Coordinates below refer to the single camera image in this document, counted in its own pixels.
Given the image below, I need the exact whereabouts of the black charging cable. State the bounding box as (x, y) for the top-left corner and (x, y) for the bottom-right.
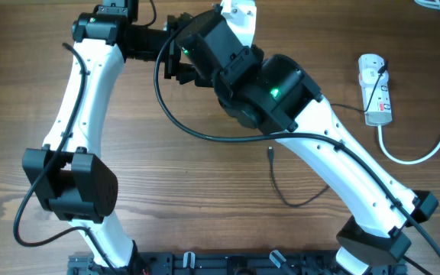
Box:
(268, 60), (389, 209)

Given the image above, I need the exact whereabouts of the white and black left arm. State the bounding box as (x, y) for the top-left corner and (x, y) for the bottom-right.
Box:
(22, 1), (189, 274)

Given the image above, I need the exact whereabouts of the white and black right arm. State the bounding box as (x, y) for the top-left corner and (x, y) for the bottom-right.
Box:
(174, 8), (438, 274)

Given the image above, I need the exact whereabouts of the white charger adapter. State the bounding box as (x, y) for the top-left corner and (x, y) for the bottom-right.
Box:
(359, 67), (389, 88)

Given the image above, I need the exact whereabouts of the white power strip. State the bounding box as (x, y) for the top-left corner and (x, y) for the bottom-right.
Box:
(358, 53), (393, 127)

